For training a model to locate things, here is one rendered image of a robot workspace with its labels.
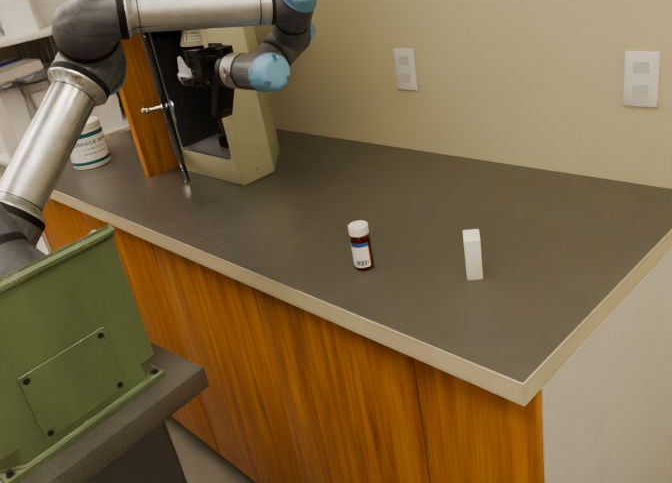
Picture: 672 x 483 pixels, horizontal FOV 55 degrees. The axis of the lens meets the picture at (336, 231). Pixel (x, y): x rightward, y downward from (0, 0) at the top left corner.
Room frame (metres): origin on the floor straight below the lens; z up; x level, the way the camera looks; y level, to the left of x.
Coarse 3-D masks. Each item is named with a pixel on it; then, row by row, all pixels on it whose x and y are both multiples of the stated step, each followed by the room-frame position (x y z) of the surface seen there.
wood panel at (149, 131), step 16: (128, 48) 1.93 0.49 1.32; (128, 64) 1.92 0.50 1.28; (144, 64) 1.95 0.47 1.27; (128, 80) 1.91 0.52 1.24; (144, 80) 1.95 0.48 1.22; (128, 96) 1.90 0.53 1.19; (144, 96) 1.94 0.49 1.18; (128, 112) 1.90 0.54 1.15; (160, 112) 1.96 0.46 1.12; (144, 128) 1.92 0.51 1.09; (160, 128) 1.95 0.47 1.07; (144, 144) 1.91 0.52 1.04; (160, 144) 1.94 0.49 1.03; (144, 160) 1.90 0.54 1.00; (160, 160) 1.93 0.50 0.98; (176, 160) 1.96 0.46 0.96
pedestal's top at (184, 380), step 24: (168, 360) 0.90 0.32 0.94; (168, 384) 0.83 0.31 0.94; (192, 384) 0.84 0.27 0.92; (120, 408) 0.80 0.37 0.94; (144, 408) 0.78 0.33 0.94; (168, 408) 0.81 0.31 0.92; (96, 432) 0.75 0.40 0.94; (120, 432) 0.75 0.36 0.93; (144, 432) 0.77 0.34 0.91; (72, 456) 0.71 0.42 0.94; (96, 456) 0.71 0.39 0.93; (24, 480) 0.68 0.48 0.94; (48, 480) 0.67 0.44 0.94; (72, 480) 0.68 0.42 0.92
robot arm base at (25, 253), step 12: (0, 240) 0.88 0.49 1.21; (12, 240) 0.89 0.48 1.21; (24, 240) 0.91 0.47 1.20; (0, 252) 0.86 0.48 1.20; (12, 252) 0.87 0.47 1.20; (24, 252) 0.87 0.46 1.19; (36, 252) 0.89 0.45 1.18; (0, 264) 0.84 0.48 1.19; (12, 264) 0.84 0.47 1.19; (24, 264) 0.85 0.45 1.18; (0, 276) 0.83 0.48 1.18
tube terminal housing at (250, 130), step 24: (240, 48) 1.73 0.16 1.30; (240, 96) 1.71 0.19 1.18; (264, 96) 1.86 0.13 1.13; (240, 120) 1.70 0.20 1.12; (264, 120) 1.77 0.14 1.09; (240, 144) 1.69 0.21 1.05; (264, 144) 1.74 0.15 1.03; (192, 168) 1.87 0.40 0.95; (216, 168) 1.77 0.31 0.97; (240, 168) 1.67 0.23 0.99; (264, 168) 1.72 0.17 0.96
